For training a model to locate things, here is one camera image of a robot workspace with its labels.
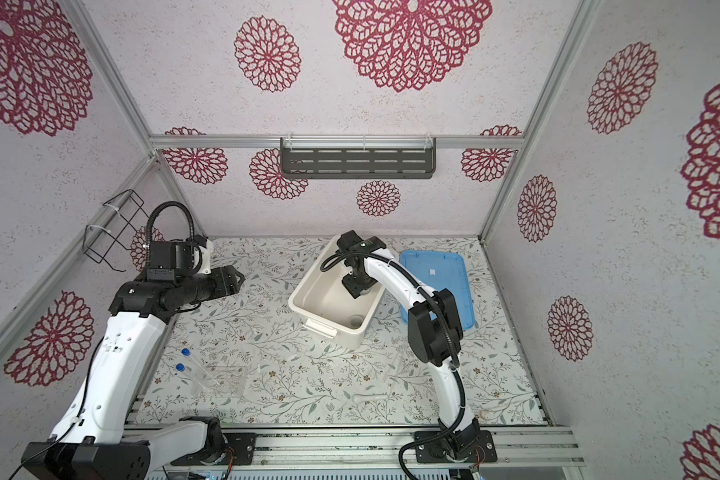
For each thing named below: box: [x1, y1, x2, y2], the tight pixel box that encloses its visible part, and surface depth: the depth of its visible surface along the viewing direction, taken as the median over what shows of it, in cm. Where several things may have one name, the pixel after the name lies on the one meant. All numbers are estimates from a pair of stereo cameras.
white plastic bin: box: [288, 235, 385, 350], surface depth 85 cm
